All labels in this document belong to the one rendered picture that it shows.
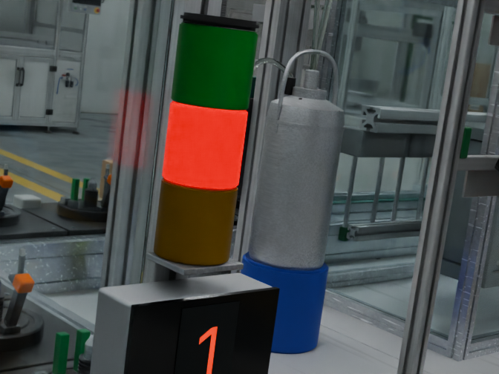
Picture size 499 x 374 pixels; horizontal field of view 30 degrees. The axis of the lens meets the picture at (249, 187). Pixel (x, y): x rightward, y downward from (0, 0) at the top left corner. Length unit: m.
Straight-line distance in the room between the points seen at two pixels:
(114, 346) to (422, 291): 0.45
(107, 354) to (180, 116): 0.15
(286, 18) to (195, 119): 1.39
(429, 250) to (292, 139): 0.66
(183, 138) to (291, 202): 1.02
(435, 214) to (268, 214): 0.70
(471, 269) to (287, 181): 0.39
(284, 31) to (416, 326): 1.09
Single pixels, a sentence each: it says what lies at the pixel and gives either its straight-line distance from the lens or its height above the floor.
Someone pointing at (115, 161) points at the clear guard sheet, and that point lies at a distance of 0.60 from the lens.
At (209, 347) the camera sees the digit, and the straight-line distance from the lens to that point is 0.61.
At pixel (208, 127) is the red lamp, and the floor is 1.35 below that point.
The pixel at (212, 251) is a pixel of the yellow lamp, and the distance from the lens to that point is 0.59.
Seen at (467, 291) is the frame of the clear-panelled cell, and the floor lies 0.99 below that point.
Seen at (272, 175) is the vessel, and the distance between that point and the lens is 1.60.
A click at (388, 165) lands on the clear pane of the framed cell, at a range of 1.86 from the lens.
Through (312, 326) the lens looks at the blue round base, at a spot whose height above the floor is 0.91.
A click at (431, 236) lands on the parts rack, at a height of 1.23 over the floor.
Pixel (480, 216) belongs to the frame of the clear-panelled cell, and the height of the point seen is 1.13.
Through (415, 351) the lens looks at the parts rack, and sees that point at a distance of 0.98.
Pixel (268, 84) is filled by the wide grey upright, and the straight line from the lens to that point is 1.94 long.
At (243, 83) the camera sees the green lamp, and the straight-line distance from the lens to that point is 0.58.
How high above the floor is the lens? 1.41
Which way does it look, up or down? 10 degrees down
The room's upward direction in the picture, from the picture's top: 7 degrees clockwise
